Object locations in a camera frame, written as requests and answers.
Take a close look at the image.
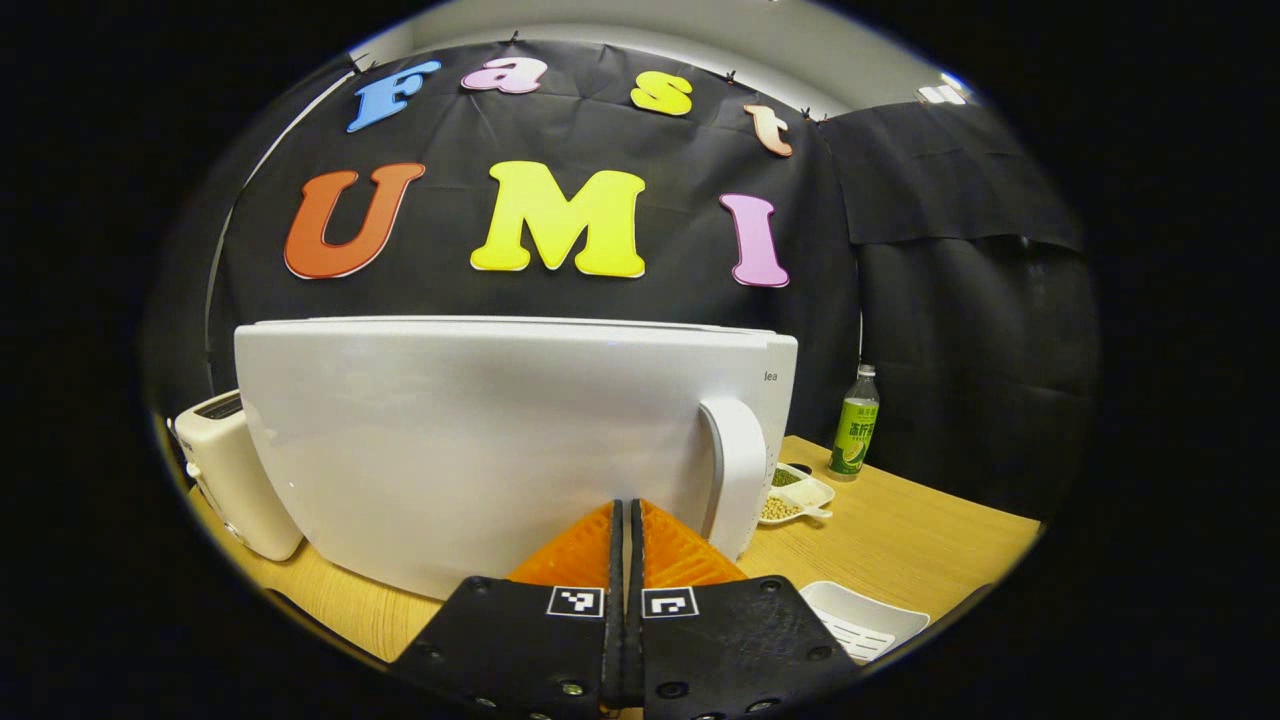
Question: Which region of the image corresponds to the white rectangular tray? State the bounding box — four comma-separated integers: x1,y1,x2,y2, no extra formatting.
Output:
798,580,931,666

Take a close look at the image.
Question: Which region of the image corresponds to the green drink bottle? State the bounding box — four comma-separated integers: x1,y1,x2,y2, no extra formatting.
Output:
828,364,881,483

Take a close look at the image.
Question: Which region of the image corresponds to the divided white seasoning dish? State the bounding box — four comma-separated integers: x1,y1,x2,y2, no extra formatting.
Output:
758,462,836,527

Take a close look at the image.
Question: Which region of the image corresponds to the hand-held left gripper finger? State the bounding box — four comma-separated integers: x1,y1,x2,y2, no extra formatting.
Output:
390,500,623,720
625,498,863,720

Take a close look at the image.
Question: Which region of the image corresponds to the white microwave oven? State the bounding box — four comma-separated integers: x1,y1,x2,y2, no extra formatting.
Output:
233,316,799,601

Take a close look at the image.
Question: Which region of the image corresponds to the white toaster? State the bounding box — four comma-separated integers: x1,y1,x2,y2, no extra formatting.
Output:
172,390,304,563

